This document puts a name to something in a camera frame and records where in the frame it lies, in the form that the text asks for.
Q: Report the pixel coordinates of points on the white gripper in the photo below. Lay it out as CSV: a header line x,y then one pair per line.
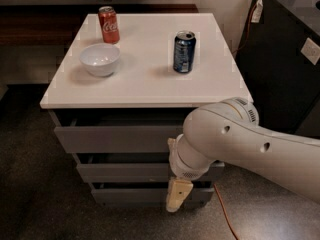
x,y
181,168

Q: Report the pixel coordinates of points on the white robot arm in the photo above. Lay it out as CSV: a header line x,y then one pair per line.
x,y
229,131

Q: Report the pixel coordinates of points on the grey drawer cabinet white top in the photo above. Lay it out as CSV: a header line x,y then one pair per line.
x,y
145,83

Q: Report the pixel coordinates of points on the grey top drawer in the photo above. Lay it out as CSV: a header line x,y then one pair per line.
x,y
120,135

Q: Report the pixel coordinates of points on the blue soda can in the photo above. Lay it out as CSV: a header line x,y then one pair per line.
x,y
184,50

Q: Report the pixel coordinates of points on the white bowl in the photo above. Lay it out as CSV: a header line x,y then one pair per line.
x,y
100,59

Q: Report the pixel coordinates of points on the black cabinet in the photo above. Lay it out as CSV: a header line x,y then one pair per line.
x,y
284,84

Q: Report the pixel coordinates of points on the red Coca-Cola can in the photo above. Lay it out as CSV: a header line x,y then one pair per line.
x,y
108,22

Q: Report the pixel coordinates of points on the white paper tag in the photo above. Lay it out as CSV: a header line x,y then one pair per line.
x,y
257,12

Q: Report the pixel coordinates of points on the white wall outlet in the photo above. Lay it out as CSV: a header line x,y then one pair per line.
x,y
311,51

